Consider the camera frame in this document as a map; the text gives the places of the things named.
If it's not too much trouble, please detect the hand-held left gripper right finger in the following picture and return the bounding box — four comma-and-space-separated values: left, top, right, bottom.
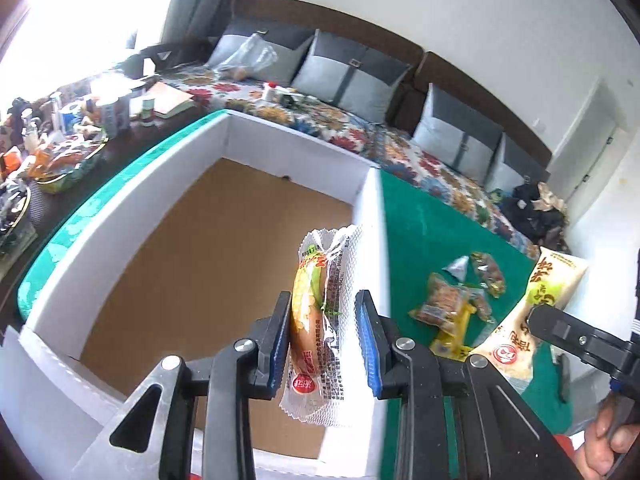
354, 289, 583, 480

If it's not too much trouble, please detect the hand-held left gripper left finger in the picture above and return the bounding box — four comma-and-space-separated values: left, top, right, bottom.
75, 290, 293, 480

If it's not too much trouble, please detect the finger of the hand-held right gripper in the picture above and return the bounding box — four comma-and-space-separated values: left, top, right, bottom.
556, 354, 574, 404
529, 304, 632, 377

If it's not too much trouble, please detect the hot dog bun packet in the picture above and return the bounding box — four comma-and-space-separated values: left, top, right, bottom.
279, 226, 363, 428

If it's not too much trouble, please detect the long cream white snack packet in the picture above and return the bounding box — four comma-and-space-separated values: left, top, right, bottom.
470, 246, 590, 396

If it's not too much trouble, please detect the white cardboard box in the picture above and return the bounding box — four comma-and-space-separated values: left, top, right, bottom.
0, 109, 386, 480

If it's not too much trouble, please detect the green bowl of snacks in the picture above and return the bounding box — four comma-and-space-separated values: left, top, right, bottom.
29, 139, 109, 195

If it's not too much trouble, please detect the person's right hand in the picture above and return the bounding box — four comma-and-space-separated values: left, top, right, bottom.
582, 395, 640, 480

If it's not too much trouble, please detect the brown snack clear packet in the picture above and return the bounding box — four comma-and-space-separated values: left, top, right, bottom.
409, 272, 471, 333

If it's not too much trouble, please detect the yellow snack packet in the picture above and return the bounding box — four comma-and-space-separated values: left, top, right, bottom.
429, 302, 478, 361

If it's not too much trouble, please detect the small green-edged snack packet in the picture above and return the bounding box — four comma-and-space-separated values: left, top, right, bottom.
470, 251, 507, 300

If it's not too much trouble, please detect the silver triangular snack packet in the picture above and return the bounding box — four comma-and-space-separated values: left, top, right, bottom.
440, 255, 471, 281

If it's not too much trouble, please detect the dark clothing pile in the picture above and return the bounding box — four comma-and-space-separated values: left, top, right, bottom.
500, 182, 571, 256

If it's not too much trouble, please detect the beige crumpled cloth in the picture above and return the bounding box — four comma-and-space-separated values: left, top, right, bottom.
532, 182, 568, 213

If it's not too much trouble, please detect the green satin cloth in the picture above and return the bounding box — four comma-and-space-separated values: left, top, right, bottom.
16, 109, 576, 480

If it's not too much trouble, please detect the grey two-tone pillow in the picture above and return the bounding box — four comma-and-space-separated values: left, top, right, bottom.
207, 20, 316, 86
290, 30, 413, 123
412, 82, 503, 171
485, 132, 551, 193

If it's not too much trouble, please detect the white door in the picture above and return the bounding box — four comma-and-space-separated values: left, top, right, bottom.
550, 77, 631, 226

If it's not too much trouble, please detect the floral bedsheet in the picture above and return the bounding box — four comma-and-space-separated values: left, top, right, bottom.
155, 62, 543, 261

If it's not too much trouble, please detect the dark wooden side table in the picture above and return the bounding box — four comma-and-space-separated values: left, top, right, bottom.
0, 67, 226, 321

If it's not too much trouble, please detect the beige book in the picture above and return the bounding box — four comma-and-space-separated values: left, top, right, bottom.
154, 82, 196, 120

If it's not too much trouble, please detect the pack of white cups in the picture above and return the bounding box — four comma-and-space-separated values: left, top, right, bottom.
94, 94, 132, 139

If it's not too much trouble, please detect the clear plastic bag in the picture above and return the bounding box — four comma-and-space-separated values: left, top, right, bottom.
217, 32, 278, 81

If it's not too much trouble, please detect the black bag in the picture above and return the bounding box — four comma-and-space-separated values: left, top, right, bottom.
121, 44, 212, 75

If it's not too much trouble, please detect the grey curtain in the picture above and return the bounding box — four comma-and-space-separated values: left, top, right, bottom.
167, 0, 253, 43

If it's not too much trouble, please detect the window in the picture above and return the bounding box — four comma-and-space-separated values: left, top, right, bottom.
0, 0, 196, 96

